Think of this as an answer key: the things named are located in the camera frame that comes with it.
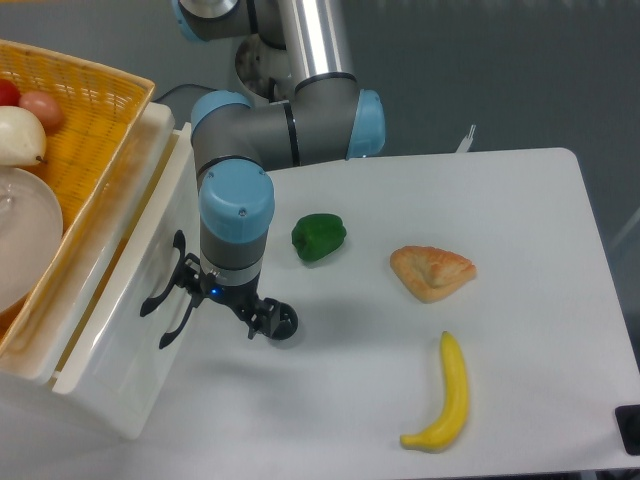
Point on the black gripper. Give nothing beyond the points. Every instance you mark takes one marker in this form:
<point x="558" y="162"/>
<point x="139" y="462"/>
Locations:
<point x="263" y="315"/>

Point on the white top drawer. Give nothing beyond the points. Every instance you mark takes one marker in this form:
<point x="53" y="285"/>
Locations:
<point x="116" y="369"/>

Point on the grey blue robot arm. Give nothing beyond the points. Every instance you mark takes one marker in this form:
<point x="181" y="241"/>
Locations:
<point x="236" y="145"/>

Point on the white drawer cabinet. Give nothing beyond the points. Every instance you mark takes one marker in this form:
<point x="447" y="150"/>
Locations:
<point x="31" y="366"/>

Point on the black round fruit toy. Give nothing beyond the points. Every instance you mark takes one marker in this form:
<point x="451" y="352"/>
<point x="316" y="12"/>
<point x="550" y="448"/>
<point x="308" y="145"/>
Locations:
<point x="284" y="322"/>

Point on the green bell pepper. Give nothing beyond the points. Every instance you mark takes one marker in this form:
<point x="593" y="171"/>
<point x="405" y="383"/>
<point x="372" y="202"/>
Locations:
<point x="315" y="236"/>

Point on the orange pastry bread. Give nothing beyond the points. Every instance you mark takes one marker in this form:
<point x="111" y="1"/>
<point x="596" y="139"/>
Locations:
<point x="431" y="274"/>

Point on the white plate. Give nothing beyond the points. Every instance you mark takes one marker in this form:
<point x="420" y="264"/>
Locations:
<point x="31" y="233"/>

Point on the yellow woven basket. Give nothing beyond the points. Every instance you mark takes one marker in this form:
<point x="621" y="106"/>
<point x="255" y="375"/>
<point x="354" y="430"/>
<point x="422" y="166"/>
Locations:
<point x="101" y="105"/>

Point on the yellow banana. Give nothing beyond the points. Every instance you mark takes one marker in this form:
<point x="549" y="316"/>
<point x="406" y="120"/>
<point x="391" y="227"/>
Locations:
<point x="444" y="431"/>

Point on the white pear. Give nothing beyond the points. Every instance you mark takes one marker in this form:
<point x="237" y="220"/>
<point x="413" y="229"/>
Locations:
<point x="23" y="138"/>

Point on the pink peach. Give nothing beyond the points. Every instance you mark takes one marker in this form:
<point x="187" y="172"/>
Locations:
<point x="44" y="107"/>

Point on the red tomato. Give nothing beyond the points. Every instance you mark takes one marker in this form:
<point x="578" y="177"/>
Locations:
<point x="9" y="93"/>

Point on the black corner object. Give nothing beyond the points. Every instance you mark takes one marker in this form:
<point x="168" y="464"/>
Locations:
<point x="628" y="421"/>

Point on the black lower drawer handle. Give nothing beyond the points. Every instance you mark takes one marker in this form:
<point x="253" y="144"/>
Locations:
<point x="177" y="327"/>

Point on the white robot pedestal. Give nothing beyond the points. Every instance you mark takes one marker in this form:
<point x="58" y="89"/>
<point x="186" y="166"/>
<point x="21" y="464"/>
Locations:
<point x="264" y="71"/>

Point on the metal table clamp bracket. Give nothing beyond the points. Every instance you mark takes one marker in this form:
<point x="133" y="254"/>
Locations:
<point x="467" y="141"/>

